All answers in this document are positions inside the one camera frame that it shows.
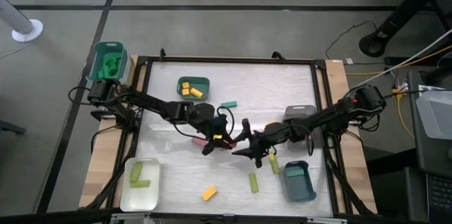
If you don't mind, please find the grey translucent plastic bin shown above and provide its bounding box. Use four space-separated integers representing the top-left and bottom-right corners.
282 104 324 151

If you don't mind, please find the dark green plastic bin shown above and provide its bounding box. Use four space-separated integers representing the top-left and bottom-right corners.
176 75 211 102

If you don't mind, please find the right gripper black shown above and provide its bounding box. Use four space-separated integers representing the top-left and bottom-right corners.
231 118 283 168

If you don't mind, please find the white plastic bin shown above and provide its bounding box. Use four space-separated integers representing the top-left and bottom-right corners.
119 156 162 213

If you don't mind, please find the blue-grey plastic bin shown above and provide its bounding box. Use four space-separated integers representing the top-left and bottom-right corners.
282 160 318 203

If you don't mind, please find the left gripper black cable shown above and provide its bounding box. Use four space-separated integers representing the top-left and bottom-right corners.
172 105 236 141

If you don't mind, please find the black stand with round base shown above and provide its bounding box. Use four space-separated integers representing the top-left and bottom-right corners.
358 0 452 58

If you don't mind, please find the black table frame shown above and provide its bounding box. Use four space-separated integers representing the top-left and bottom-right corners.
133 55 336 220

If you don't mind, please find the white stacked storage bin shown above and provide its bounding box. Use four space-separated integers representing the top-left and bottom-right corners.
90 52 136 94

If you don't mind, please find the teal stacked storage bin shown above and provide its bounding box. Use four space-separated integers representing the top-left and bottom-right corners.
85 41 129 83

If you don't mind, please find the black equipment cart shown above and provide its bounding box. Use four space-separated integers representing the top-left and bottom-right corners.
367 71 452 224

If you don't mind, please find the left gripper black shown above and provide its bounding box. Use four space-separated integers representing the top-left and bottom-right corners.
192 102 232 157

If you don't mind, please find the light grey device housing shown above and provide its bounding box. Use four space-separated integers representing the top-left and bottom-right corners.
415 89 452 141

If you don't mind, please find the black furniture leg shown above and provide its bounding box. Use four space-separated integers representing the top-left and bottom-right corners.
0 119 26 136

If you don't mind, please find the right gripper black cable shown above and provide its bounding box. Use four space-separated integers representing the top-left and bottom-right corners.
271 124 316 158

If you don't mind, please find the grey cylinder with white base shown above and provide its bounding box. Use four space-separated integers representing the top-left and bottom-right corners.
0 0 44 43

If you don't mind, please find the lime green foam block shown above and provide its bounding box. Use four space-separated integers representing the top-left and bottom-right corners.
129 179 151 189
248 172 260 194
268 152 282 175
129 160 144 183

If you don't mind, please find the yellow rectangular foam block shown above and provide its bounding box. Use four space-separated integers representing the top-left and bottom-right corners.
201 185 218 202

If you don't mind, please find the bright green toy block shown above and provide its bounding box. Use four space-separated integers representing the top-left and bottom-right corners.
102 55 123 77

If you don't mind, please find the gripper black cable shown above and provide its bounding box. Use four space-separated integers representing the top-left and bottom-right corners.
172 105 236 141
271 124 316 158

